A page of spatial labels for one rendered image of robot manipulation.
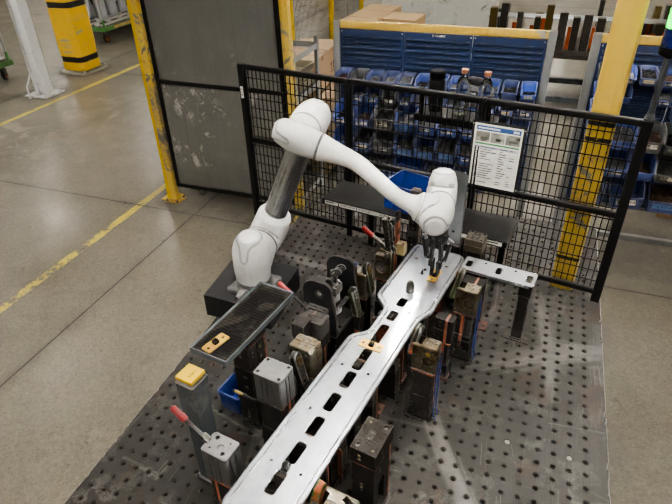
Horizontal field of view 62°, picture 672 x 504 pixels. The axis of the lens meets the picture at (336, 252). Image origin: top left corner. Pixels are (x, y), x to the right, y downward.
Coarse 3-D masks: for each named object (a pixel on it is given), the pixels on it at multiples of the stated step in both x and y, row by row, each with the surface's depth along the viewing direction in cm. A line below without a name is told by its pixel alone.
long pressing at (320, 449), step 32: (416, 256) 232; (384, 288) 214; (416, 288) 214; (384, 320) 199; (416, 320) 199; (352, 352) 185; (384, 352) 185; (320, 384) 174; (352, 384) 174; (288, 416) 163; (320, 416) 164; (352, 416) 164; (288, 448) 155; (320, 448) 154; (256, 480) 146; (288, 480) 146
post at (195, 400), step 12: (180, 384) 156; (204, 384) 159; (180, 396) 160; (192, 396) 156; (204, 396) 161; (192, 408) 160; (204, 408) 162; (192, 420) 165; (204, 420) 165; (192, 432) 169; (204, 468) 178; (204, 480) 180
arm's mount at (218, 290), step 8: (232, 264) 260; (272, 264) 260; (280, 264) 260; (224, 272) 256; (232, 272) 256; (272, 272) 256; (280, 272) 256; (288, 272) 256; (296, 272) 257; (216, 280) 251; (224, 280) 251; (232, 280) 251; (288, 280) 251; (296, 280) 259; (216, 288) 247; (224, 288) 247; (296, 288) 261; (208, 296) 243; (216, 296) 243; (224, 296) 243; (232, 296) 243; (208, 304) 246; (216, 304) 244; (224, 304) 242; (232, 304) 240; (208, 312) 249; (216, 312) 247; (224, 312) 245; (280, 312) 247; (272, 320) 240
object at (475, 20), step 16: (384, 0) 800; (400, 0) 793; (416, 0) 785; (432, 0) 778; (448, 0) 771; (464, 0) 764; (480, 0) 758; (496, 0) 753; (432, 16) 790; (448, 16) 782; (464, 16) 775; (480, 16) 768
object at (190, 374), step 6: (186, 366) 160; (192, 366) 159; (180, 372) 158; (186, 372) 158; (192, 372) 157; (198, 372) 157; (204, 372) 158; (180, 378) 156; (186, 378) 156; (192, 378) 156; (198, 378) 156; (192, 384) 155
